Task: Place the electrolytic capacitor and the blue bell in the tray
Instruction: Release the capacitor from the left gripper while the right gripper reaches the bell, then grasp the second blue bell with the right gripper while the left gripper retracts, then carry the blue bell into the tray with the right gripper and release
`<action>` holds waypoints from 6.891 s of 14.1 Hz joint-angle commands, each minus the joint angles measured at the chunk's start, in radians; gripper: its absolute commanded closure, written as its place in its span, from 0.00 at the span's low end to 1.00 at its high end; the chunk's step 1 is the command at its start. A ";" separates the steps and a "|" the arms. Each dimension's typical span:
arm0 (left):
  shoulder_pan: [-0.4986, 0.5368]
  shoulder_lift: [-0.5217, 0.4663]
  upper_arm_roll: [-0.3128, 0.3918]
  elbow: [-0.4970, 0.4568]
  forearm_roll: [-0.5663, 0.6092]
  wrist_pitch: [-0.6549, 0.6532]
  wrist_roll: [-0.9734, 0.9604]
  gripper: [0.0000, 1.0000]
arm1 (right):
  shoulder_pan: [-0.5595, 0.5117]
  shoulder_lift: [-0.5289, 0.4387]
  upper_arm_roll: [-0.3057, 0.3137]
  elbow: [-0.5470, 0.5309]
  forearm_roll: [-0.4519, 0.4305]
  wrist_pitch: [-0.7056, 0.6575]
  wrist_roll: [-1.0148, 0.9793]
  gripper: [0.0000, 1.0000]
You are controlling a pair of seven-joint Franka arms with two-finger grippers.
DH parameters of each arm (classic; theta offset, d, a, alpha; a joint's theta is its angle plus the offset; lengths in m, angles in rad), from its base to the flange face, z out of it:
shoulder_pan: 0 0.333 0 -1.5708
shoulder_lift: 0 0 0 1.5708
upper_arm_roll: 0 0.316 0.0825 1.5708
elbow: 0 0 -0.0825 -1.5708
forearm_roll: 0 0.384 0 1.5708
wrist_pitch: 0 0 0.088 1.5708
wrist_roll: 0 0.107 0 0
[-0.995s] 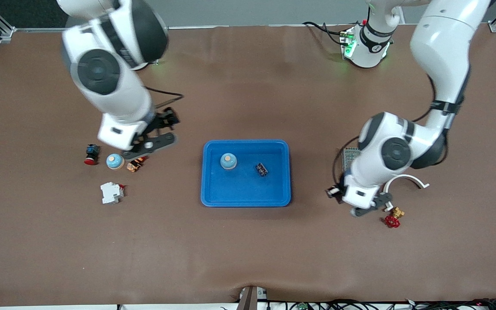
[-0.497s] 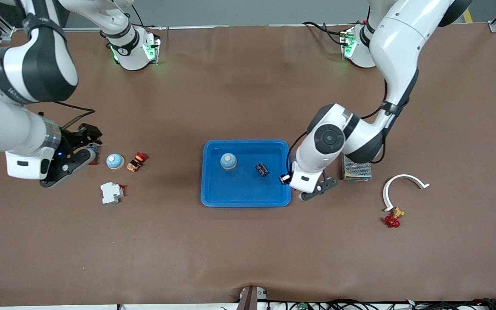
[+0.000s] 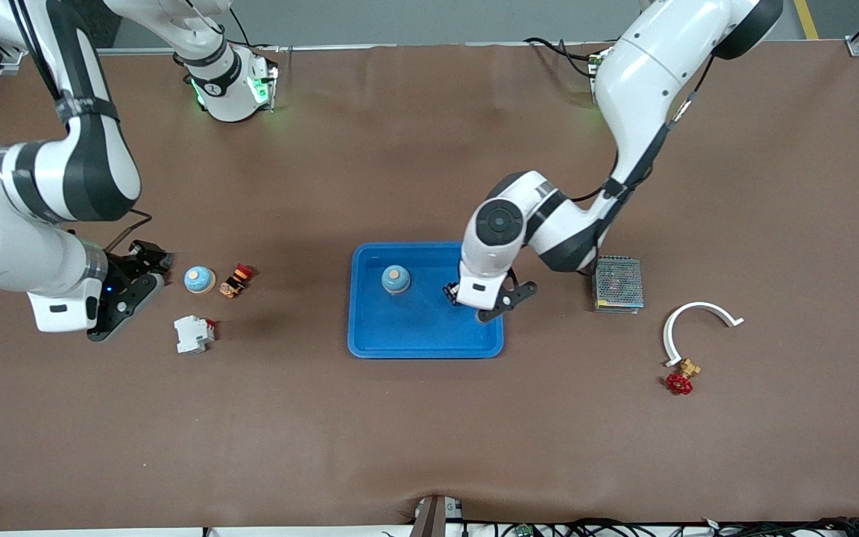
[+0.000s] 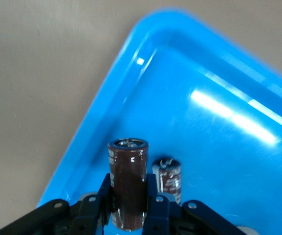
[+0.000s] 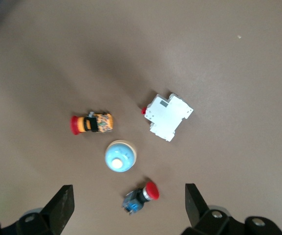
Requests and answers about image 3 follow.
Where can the white circuit breaker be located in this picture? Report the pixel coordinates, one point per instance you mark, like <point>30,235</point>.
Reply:
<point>193,335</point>

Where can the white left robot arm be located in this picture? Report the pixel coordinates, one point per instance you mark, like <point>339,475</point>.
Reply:
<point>646,89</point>

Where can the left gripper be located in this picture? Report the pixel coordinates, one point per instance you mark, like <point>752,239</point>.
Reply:
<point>450,291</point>

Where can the blue plastic tray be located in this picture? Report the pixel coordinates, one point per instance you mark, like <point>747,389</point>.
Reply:
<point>414,328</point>

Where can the short dark electrolytic capacitor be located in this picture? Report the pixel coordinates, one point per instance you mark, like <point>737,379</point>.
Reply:
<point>452,292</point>

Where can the red orange push button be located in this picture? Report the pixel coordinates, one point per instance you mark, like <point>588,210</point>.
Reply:
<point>236,282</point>

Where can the white semicircular plastic bracket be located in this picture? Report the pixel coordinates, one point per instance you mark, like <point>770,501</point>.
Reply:
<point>679,317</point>

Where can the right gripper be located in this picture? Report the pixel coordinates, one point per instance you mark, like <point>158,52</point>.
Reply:
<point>131,262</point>

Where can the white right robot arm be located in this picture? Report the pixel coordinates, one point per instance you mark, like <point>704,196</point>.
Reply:
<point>27,194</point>

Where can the brass valve red handwheel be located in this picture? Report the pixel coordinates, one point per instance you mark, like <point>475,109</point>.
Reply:
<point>681,379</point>

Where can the metal mesh power supply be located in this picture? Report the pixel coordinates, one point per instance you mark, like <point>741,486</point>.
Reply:
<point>620,287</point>

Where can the blue bell beige knob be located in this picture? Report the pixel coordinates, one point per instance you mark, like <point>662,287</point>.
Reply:
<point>396,280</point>
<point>199,280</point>

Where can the brown grey table clamp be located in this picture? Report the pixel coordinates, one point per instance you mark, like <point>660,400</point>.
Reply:
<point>433,516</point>

